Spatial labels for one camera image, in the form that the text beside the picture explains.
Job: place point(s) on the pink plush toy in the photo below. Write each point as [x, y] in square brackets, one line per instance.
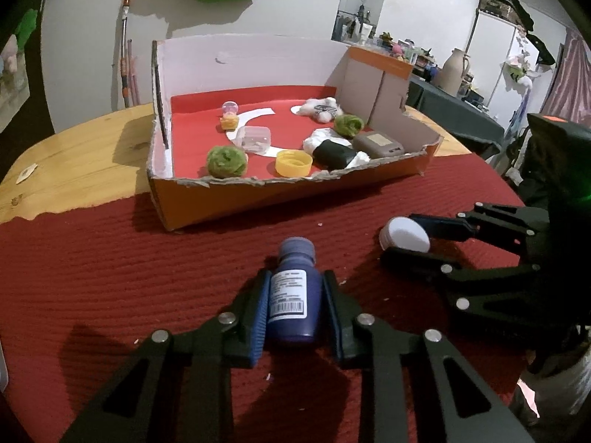
[8, 55]

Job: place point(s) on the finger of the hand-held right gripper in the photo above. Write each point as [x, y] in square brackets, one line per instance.
[415, 260]
[445, 228]

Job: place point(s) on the red paper sheet white logo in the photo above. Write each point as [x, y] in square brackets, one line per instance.
[277, 97]

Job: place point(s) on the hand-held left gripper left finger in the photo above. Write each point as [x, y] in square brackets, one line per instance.
[261, 314]

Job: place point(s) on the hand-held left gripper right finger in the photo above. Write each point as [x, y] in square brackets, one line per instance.
[333, 318]

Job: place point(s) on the grey rounded square case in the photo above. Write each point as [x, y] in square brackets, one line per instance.
[378, 144]

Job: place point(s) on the clear dome yellow toy capsule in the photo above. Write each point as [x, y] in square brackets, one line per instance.
[229, 116]

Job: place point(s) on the dark blue bottle white label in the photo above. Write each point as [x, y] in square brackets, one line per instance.
[310, 286]

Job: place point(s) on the yellow bottle cap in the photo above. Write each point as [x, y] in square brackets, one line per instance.
[293, 164]

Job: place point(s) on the dark hanging garment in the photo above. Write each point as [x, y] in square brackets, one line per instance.
[544, 50]

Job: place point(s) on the red woven mat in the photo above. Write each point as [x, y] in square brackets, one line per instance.
[138, 263]

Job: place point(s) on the dark green table cloth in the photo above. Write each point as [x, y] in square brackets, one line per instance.
[457, 108]

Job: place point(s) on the white round cap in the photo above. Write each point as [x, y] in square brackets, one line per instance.
[406, 235]

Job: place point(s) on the bundle of thin sticks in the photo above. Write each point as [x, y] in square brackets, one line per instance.
[125, 55]

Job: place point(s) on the green plush toy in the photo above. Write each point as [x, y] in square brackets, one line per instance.
[27, 25]

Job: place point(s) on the beige ceramic jug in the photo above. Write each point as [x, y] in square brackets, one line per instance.
[455, 71]

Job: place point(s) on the small clear plastic container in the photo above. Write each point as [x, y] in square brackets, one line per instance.
[255, 138]

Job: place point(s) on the white tall cabinet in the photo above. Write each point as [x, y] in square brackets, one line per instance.
[496, 64]

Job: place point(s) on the small paper card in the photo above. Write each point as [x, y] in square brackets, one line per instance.
[26, 173]

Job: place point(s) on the orange and white cardboard box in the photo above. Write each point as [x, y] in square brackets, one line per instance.
[258, 198]

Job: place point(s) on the black white cloth roll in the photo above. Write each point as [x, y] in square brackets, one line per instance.
[333, 154]

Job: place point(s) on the dark camouflage bag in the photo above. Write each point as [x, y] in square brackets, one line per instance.
[503, 7]

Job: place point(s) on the pink curtain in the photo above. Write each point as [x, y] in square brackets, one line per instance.
[572, 71]

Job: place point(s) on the green pom-pom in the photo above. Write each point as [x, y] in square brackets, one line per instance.
[348, 124]
[226, 161]

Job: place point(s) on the light grey cloth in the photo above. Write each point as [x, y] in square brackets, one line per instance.
[556, 387]

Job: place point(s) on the white cotton fluff toy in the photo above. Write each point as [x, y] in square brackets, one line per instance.
[318, 108]

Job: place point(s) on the cluster of small figurines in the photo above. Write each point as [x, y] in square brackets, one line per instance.
[401, 48]

